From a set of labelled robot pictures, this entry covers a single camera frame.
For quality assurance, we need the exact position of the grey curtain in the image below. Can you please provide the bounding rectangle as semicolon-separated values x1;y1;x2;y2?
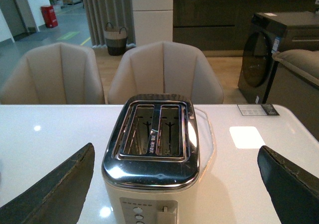
83;0;135;46

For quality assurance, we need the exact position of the beige chair right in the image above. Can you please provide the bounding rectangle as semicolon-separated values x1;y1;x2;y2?
107;41;224;105

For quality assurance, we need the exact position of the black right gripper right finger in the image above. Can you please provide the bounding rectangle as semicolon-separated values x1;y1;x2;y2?
257;145;319;224

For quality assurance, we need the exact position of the grey label sticker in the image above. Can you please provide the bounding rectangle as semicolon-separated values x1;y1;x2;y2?
237;104;280;116

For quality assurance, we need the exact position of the dark grey washing machine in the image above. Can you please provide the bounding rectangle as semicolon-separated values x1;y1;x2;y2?
238;11;319;104

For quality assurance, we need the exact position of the red bin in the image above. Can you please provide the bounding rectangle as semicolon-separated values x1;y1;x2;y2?
41;5;58;28

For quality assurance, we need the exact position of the white tall cabinet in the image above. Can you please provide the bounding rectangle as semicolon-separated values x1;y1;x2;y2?
132;0;173;46

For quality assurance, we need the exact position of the woven laundry basket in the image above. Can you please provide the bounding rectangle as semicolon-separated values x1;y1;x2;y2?
104;22;128;56

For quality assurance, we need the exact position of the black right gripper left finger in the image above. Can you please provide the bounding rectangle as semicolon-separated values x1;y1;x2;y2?
0;143;95;224

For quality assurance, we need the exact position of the beige chair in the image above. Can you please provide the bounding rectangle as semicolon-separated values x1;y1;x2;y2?
0;43;105;105
107;41;224;105

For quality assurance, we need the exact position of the dark kitchen counter cabinet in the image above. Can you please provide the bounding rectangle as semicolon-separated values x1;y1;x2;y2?
173;0;316;51

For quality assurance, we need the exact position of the beige chair left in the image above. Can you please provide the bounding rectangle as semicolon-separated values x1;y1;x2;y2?
0;43;105;105

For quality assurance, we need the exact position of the cream two-slot toaster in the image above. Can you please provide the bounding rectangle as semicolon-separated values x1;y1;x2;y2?
102;94;200;224

